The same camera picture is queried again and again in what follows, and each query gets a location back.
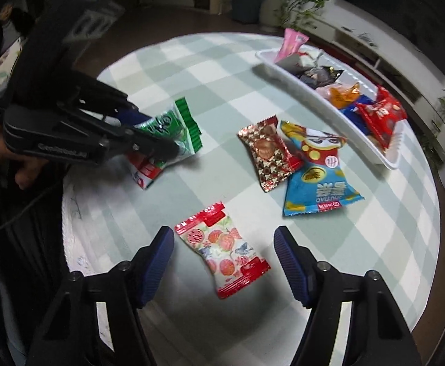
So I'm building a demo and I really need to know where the white red green snack packet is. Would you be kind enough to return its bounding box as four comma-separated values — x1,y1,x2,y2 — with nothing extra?
127,152,166,190

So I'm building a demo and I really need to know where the blue snack packet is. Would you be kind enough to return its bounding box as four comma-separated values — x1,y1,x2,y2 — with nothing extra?
341,95,376,130

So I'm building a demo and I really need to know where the dark blue plant pot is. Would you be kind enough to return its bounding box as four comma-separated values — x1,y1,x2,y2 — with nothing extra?
231,0,269,23

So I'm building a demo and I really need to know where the cartoon face snack packet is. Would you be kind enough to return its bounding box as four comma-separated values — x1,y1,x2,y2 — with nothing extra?
280,120,365,217

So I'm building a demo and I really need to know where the black gold snack packet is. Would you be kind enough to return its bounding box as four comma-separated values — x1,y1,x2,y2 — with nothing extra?
297,63,345,89

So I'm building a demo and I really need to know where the pink red snack bar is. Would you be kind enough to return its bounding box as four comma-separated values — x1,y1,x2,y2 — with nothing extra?
276,28,309,62

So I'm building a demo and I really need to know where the tangle of cables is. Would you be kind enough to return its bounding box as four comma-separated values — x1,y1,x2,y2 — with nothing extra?
341,27,379,48

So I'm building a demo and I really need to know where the white plastic tray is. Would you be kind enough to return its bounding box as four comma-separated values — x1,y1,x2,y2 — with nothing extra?
255,48,406,170

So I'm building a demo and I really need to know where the white table cover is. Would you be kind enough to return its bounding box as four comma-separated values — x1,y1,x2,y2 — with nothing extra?
61,175,101,277

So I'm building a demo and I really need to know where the brown red checkered snack packet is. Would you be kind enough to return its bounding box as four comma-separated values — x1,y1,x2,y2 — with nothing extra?
238,116,304,192

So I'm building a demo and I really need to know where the white ribbed plant pot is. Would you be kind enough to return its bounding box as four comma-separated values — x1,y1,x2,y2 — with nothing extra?
259,0,289,29

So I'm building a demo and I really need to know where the red white fruit print packet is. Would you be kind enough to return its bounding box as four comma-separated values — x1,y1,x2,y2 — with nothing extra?
175,201,271,300

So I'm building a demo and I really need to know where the orange snack packet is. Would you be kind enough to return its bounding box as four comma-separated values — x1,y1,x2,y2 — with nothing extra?
328,82,361,109

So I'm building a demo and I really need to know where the person's left hand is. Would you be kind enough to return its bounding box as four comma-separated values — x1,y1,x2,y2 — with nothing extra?
0,122,51,191

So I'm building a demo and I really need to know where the white television cabinet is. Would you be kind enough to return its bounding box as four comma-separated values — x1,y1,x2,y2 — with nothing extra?
302,4,445,123

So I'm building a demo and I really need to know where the black television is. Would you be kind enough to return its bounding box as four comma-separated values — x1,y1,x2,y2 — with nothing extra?
337,0,445,77

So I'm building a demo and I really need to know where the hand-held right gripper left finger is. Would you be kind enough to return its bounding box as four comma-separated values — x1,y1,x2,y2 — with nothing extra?
26,226,175,366

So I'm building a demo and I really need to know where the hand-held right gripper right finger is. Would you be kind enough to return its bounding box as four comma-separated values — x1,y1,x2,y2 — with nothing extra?
273,226,423,366

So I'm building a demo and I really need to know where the trailing pothos plant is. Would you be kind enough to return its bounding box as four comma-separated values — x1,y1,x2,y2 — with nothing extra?
276,0,330,35

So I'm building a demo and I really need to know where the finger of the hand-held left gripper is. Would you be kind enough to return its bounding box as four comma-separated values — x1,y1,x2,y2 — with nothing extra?
100,127,181,165
60,72,147,127

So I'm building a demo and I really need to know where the white wrapper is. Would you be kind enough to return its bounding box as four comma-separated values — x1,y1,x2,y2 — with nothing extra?
299,48,326,67

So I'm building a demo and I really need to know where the black cable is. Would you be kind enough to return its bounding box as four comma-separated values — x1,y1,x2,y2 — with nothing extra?
0,179,67,229

